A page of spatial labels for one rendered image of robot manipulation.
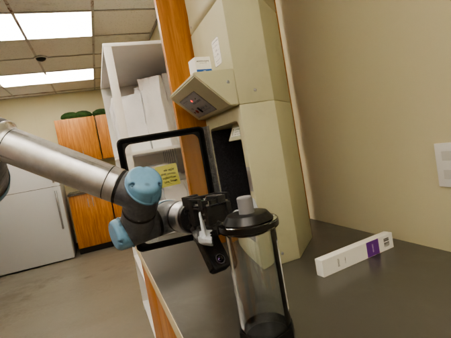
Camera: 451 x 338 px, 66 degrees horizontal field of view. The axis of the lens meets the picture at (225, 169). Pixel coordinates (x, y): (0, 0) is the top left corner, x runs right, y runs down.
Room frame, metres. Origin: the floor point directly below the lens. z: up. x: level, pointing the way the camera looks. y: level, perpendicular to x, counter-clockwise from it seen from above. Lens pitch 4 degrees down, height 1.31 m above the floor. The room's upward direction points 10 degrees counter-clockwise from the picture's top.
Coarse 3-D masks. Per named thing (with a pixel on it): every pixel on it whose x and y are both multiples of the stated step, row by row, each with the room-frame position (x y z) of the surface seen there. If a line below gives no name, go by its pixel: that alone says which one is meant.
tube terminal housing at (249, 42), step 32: (224, 0) 0.97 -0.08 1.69; (256, 0) 1.00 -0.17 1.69; (224, 32) 0.98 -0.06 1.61; (256, 32) 1.00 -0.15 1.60; (224, 64) 1.02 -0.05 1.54; (256, 64) 0.99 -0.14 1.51; (256, 96) 0.98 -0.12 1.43; (288, 96) 1.16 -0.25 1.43; (224, 128) 1.25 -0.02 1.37; (256, 128) 0.98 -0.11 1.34; (288, 128) 1.10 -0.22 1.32; (256, 160) 0.97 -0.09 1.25; (288, 160) 1.04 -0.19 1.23; (256, 192) 0.97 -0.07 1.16; (288, 192) 1.00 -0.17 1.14; (288, 224) 1.00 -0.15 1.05; (288, 256) 0.99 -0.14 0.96
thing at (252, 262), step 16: (240, 240) 0.58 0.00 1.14; (256, 240) 0.57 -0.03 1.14; (240, 256) 0.58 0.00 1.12; (256, 256) 0.57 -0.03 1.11; (272, 256) 0.58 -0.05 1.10; (240, 272) 0.58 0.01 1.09; (256, 272) 0.57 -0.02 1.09; (272, 272) 0.58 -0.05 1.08; (240, 288) 0.59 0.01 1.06; (256, 288) 0.57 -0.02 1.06; (272, 288) 0.58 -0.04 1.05; (240, 304) 0.59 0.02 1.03; (256, 304) 0.57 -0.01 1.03; (272, 304) 0.57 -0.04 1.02; (240, 320) 0.61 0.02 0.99; (256, 320) 0.57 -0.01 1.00; (272, 320) 0.57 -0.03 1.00; (256, 336) 0.58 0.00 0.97; (272, 336) 0.57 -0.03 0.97
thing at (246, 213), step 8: (240, 200) 0.61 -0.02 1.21; (248, 200) 0.61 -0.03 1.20; (240, 208) 0.61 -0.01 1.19; (248, 208) 0.60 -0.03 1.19; (256, 208) 0.64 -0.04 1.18; (232, 216) 0.61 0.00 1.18; (240, 216) 0.60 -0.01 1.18; (248, 216) 0.59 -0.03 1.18; (256, 216) 0.58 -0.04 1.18; (264, 216) 0.59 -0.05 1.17; (272, 216) 0.61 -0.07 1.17; (224, 224) 0.61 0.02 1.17; (232, 224) 0.59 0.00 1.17; (240, 224) 0.58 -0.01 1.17; (248, 224) 0.57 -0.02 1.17; (256, 224) 0.57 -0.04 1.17
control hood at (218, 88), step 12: (204, 72) 0.94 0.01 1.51; (216, 72) 0.95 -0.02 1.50; (228, 72) 0.96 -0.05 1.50; (192, 84) 0.99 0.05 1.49; (204, 84) 0.94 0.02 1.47; (216, 84) 0.95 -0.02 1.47; (228, 84) 0.96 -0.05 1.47; (180, 96) 1.14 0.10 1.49; (204, 96) 1.01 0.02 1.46; (216, 96) 0.96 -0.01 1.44; (228, 96) 0.96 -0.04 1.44; (216, 108) 1.04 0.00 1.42; (228, 108) 1.01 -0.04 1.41
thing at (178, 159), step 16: (144, 144) 1.20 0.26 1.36; (160, 144) 1.22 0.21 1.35; (176, 144) 1.23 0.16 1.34; (192, 144) 1.24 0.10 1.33; (128, 160) 1.19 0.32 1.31; (144, 160) 1.20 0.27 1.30; (160, 160) 1.21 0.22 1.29; (176, 160) 1.22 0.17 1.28; (192, 160) 1.24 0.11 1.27; (176, 176) 1.22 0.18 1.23; (192, 176) 1.23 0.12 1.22; (176, 192) 1.22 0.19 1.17; (192, 192) 1.23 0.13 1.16; (160, 240) 1.20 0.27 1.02
